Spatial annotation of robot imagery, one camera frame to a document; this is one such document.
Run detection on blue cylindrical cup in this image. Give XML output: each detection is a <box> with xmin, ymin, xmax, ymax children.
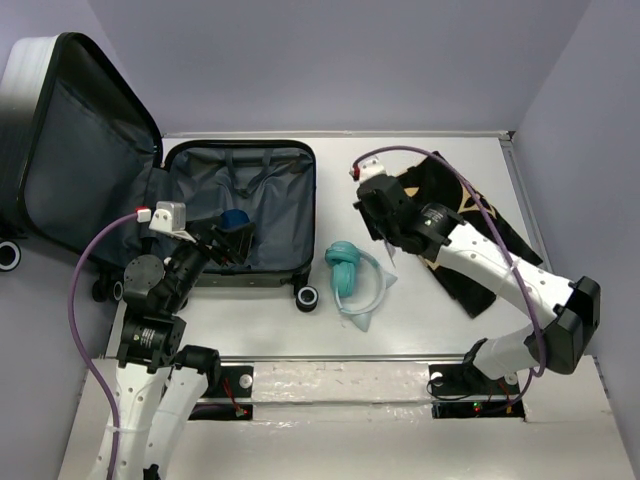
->
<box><xmin>220</xmin><ymin>209</ymin><xmax>256</xmax><ymax>250</ymax></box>

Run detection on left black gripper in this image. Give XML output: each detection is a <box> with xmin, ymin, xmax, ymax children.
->
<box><xmin>166</xmin><ymin>214</ymin><xmax>257</xmax><ymax>310</ymax></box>

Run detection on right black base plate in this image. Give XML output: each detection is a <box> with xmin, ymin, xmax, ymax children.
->
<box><xmin>426</xmin><ymin>363</ymin><xmax>526</xmax><ymax>420</ymax></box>

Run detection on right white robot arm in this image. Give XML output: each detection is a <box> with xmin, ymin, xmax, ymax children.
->
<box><xmin>354</xmin><ymin>174</ymin><xmax>601</xmax><ymax>392</ymax></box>

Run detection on teal cat-ear headphones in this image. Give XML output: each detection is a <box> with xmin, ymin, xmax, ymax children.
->
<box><xmin>324</xmin><ymin>241</ymin><xmax>397</xmax><ymax>332</ymax></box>

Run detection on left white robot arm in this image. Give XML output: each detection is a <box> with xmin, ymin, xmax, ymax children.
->
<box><xmin>88</xmin><ymin>218</ymin><xmax>256</xmax><ymax>479</ymax></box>

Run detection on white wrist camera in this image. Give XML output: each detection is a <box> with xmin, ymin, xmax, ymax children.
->
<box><xmin>350</xmin><ymin>156</ymin><xmax>387</xmax><ymax>183</ymax></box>
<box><xmin>136</xmin><ymin>201</ymin><xmax>195</xmax><ymax>242</ymax></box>

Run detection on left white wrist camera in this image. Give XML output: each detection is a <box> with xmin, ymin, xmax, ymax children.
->
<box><xmin>136</xmin><ymin>201</ymin><xmax>195</xmax><ymax>242</ymax></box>

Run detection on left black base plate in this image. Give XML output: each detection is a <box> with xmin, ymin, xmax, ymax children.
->
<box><xmin>189</xmin><ymin>364</ymin><xmax>254</xmax><ymax>421</ymax></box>

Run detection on black towel with tan flowers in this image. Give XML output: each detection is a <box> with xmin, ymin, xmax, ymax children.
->
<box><xmin>397</xmin><ymin>157</ymin><xmax>543</xmax><ymax>318</ymax></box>

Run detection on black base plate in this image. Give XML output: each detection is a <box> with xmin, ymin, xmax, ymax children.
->
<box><xmin>189</xmin><ymin>364</ymin><xmax>254</xmax><ymax>421</ymax></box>
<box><xmin>426</xmin><ymin>363</ymin><xmax>526</xmax><ymax>420</ymax></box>

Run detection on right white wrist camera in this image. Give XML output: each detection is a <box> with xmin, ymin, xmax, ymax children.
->
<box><xmin>350</xmin><ymin>156</ymin><xmax>387</xmax><ymax>183</ymax></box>

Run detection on black open suitcase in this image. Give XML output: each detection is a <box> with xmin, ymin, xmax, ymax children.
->
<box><xmin>1</xmin><ymin>32</ymin><xmax>319</xmax><ymax>312</ymax></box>

